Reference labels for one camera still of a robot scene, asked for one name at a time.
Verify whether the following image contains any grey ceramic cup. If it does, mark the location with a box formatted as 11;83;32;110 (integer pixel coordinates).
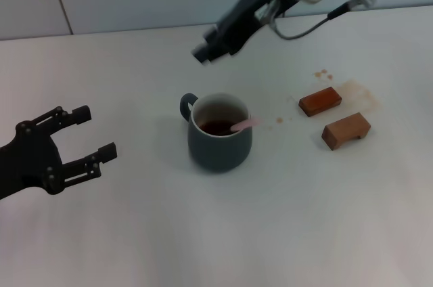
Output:
179;92;253;175

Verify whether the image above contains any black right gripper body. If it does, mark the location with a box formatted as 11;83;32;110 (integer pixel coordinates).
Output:
216;0;298;56

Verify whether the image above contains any pink handled metal spoon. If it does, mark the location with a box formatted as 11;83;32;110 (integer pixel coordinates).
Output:
229;116;261;132

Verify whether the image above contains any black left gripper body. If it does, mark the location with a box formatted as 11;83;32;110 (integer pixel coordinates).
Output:
0;120;64;200

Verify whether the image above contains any light brown wooden block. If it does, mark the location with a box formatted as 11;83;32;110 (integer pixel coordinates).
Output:
321;112;371;151

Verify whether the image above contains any dark brown wooden block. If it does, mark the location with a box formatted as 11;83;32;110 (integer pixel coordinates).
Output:
298;86;342;118

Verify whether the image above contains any grey right gripper cable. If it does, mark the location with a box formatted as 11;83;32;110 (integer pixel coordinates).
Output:
270;1;352;41

